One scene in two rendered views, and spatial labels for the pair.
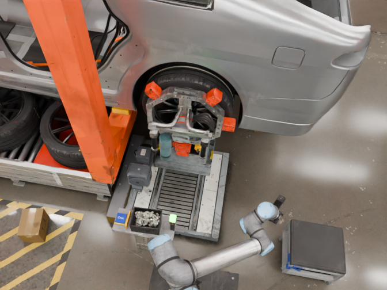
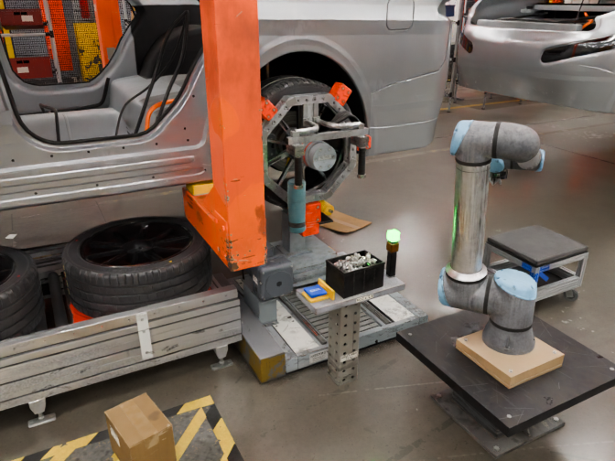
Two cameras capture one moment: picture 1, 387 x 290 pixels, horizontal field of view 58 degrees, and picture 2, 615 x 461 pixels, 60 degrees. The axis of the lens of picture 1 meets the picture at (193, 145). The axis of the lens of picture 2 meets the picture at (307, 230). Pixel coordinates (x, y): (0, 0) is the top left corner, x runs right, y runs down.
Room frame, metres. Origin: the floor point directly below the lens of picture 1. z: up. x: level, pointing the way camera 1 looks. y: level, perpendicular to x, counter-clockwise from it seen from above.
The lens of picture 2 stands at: (-0.63, 1.47, 1.55)
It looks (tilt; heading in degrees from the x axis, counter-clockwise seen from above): 24 degrees down; 328
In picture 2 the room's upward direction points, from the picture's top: straight up
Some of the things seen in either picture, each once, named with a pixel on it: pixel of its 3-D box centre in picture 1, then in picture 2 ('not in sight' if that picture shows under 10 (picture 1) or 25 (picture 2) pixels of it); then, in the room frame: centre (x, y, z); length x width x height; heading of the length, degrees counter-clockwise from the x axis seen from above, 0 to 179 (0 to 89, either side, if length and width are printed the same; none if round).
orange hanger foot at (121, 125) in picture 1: (116, 123); (213, 198); (1.56, 0.59, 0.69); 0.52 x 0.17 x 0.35; 175
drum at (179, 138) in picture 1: (183, 125); (314, 153); (1.48, 0.09, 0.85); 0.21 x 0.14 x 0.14; 175
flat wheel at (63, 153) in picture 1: (84, 129); (140, 263); (1.69, 0.93, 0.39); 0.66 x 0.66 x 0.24
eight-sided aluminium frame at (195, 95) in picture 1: (185, 117); (307, 149); (1.56, 0.08, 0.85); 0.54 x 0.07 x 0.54; 85
